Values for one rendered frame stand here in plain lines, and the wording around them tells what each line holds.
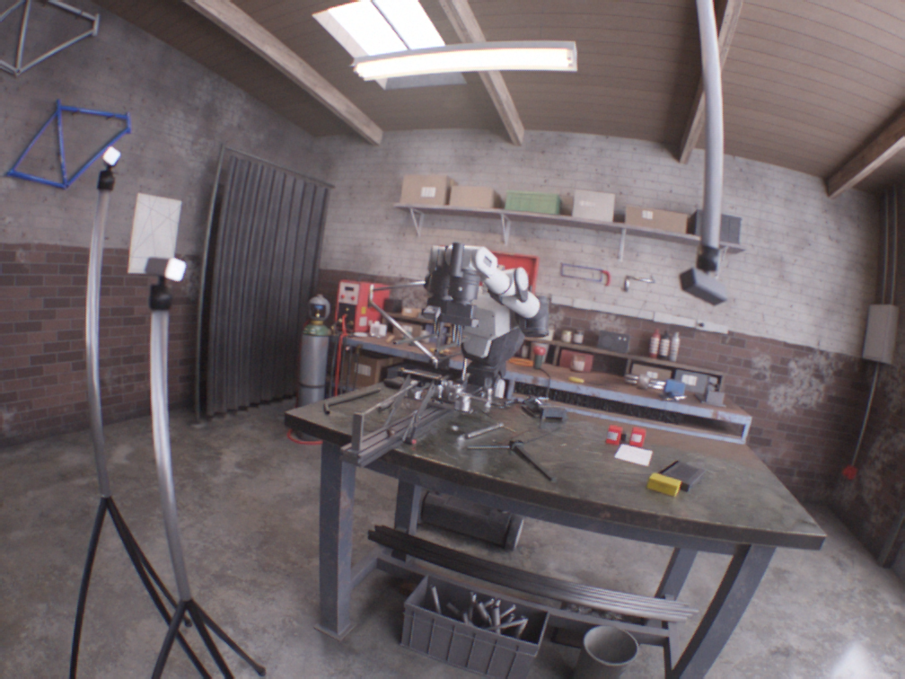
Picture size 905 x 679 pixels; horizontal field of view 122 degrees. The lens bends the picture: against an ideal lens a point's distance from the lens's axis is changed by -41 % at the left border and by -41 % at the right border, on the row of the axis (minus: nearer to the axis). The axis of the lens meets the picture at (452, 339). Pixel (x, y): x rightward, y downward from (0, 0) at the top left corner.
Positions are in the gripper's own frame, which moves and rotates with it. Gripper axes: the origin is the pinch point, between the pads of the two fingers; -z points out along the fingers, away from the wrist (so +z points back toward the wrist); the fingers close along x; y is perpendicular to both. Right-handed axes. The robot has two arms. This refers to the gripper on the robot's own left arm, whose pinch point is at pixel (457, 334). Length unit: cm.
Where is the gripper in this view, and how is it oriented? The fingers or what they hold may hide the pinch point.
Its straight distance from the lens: 125.1
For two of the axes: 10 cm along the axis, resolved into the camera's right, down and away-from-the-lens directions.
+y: 2.5, -0.8, 9.6
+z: 1.4, -9.8, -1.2
